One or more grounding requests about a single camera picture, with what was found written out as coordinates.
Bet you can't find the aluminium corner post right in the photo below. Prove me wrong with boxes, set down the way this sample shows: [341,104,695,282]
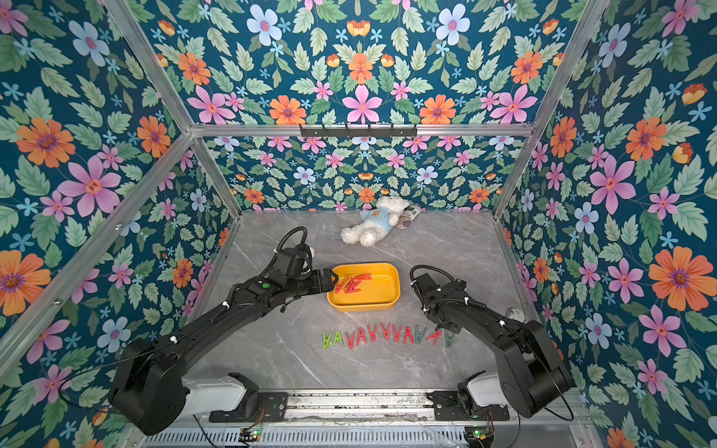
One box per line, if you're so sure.
[492,0,610,223]

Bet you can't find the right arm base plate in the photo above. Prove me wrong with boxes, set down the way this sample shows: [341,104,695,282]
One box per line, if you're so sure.
[426,390,511,422]

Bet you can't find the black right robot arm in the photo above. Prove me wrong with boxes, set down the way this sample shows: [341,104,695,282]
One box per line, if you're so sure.
[409,264,574,418]

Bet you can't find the white vent grille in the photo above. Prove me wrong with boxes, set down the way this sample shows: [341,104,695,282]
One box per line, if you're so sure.
[142,426,468,447]

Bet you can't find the yellow plastic storage box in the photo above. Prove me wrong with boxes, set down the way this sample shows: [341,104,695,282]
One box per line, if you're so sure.
[327,262,401,313]

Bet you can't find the aluminium corner post left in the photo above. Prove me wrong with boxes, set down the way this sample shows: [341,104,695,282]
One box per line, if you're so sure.
[105,1,241,220]

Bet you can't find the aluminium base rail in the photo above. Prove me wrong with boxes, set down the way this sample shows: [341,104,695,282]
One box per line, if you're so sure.
[128,387,595,427]

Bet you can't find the red clothespin far left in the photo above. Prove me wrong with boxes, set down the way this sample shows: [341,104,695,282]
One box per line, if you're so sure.
[333,276,362,294]

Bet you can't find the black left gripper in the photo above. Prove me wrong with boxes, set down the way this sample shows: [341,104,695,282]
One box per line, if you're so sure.
[283,266,341,300]

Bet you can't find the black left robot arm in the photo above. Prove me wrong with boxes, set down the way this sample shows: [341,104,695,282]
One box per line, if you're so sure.
[108,226,338,436]

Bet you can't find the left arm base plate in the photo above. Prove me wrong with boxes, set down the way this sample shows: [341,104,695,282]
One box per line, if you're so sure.
[209,392,289,423]

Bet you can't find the black hook rail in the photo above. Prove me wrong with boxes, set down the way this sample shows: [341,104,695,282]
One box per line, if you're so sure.
[299,124,418,139]

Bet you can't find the teal clothespin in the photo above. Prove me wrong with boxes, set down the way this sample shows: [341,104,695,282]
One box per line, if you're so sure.
[444,330,457,349]
[415,326,428,345]

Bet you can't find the aluminium corner post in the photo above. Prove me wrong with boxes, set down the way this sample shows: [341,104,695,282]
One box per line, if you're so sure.
[492,0,610,223]
[105,1,241,220]

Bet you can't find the flag print pouch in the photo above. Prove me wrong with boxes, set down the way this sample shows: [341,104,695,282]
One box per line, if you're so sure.
[506,307,528,323]

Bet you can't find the white plush teddy bear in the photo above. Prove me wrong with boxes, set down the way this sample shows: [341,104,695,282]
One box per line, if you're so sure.
[341,196,410,246]

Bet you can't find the red clothespin placed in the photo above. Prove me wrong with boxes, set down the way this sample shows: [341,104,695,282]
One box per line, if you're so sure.
[380,323,391,340]
[345,332,356,350]
[403,326,415,345]
[391,325,403,343]
[356,328,367,346]
[367,324,378,343]
[425,330,443,346]

